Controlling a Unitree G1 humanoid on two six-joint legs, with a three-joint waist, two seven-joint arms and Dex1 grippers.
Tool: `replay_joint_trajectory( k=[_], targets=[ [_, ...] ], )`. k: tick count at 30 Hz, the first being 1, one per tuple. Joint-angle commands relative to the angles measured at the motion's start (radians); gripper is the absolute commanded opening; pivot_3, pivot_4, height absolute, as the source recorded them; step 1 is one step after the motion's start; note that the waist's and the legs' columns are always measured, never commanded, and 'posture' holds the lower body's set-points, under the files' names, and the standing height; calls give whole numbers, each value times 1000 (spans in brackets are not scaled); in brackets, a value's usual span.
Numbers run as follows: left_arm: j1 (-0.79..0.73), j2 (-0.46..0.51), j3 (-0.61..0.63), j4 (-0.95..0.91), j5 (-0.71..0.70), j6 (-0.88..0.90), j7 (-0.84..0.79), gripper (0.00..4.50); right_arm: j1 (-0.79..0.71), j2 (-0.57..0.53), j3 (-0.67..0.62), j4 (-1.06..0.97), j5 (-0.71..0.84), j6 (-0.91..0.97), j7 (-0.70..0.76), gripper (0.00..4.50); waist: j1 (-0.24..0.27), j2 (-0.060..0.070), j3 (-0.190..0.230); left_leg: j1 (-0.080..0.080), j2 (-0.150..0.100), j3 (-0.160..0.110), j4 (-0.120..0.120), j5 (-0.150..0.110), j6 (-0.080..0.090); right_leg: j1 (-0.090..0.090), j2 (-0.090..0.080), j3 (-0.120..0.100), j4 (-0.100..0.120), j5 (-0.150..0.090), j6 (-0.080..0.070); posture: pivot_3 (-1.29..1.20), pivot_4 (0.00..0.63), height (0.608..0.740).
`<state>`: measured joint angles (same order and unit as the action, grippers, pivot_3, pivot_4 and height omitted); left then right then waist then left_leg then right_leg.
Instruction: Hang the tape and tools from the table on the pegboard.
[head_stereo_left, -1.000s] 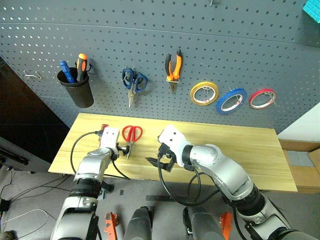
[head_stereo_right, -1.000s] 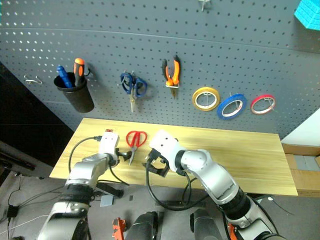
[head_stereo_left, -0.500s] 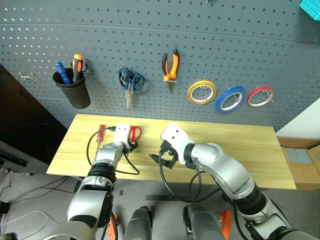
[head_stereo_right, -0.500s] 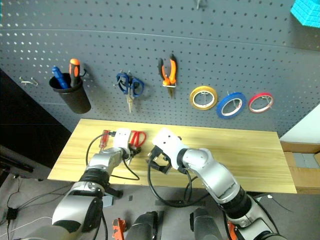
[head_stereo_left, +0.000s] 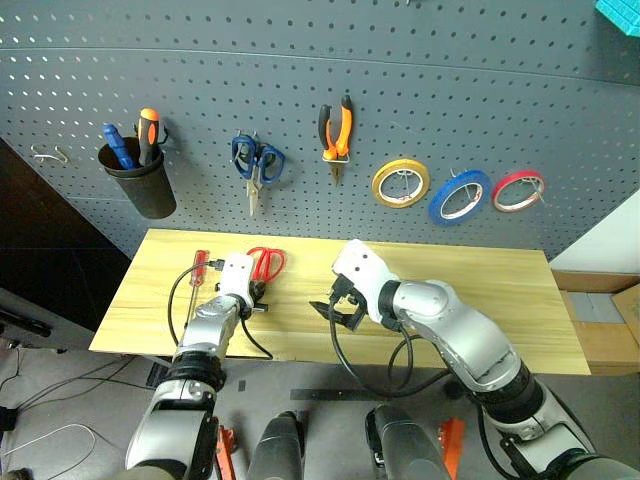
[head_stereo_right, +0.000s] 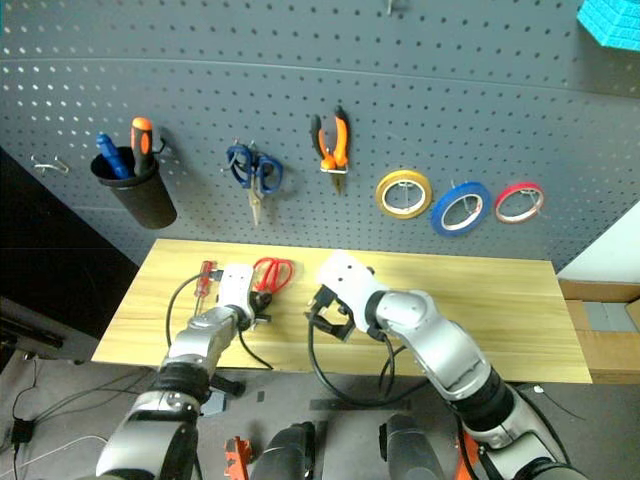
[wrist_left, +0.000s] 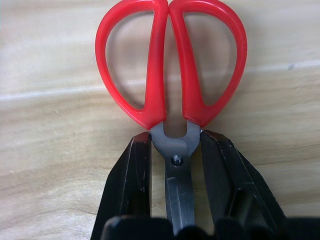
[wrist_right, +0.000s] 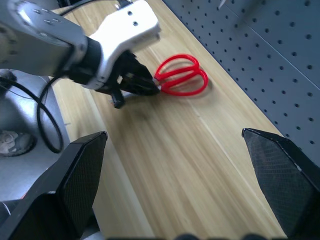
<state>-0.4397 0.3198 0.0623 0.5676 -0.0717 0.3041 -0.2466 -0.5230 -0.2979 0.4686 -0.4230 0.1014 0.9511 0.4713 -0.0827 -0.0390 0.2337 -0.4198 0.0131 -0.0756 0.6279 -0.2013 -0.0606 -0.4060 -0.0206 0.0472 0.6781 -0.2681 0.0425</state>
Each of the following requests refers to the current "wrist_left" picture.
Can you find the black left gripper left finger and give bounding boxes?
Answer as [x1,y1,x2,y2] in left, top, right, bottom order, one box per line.
[90,131,153,240]

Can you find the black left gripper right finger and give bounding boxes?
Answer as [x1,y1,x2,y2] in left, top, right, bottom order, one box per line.
[199,129,288,240]

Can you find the red-handled scissors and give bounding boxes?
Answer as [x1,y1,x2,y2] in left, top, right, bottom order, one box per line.
[94,0,249,236]

